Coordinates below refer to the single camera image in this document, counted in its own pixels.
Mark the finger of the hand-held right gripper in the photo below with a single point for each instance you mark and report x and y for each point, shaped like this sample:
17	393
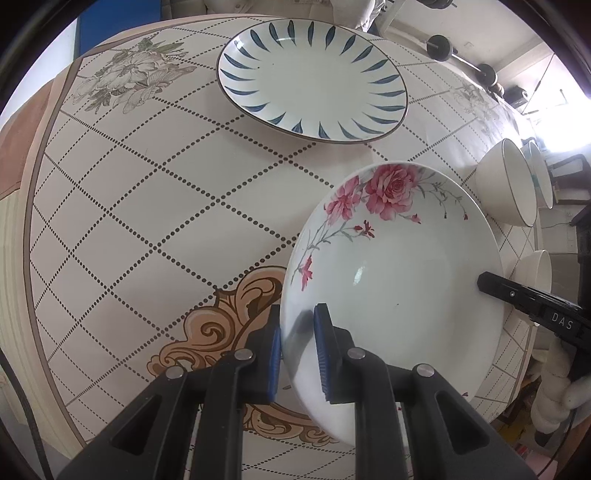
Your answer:
505	290

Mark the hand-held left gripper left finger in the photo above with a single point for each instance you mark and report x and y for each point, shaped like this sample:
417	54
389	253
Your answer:
274	364

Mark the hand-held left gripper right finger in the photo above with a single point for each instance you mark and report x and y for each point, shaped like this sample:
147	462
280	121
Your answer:
323	355

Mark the plain white bowl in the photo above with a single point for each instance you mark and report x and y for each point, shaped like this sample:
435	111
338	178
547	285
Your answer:
538	272

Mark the white plate pink flowers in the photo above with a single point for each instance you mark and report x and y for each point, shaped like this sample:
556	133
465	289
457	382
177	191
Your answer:
406	286

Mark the white bowl dark rim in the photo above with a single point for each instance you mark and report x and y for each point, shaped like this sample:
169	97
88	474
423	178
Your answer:
501	189

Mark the white bowl teal band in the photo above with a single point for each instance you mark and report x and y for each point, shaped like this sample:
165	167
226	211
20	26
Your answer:
541	177

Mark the white plate blue leaf stripes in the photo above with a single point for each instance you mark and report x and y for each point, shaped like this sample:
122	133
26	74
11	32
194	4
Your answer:
314	78

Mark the white goose plush toy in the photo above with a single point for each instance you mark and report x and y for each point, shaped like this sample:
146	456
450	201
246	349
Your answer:
551	392

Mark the dark wooden chair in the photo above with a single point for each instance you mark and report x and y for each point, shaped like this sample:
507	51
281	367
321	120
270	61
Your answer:
570	177

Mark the black speaker box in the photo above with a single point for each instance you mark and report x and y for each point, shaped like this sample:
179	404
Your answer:
516	96

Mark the floral checked tablecloth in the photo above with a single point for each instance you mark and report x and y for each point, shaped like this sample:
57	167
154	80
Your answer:
138	207

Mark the floor barbell black weights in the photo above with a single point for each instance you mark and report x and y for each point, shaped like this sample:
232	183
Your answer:
438	46

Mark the brown cloth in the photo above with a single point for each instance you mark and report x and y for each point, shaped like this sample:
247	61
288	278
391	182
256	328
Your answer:
23	134

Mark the blue folder on chair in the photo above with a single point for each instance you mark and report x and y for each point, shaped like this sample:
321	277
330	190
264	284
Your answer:
91	27

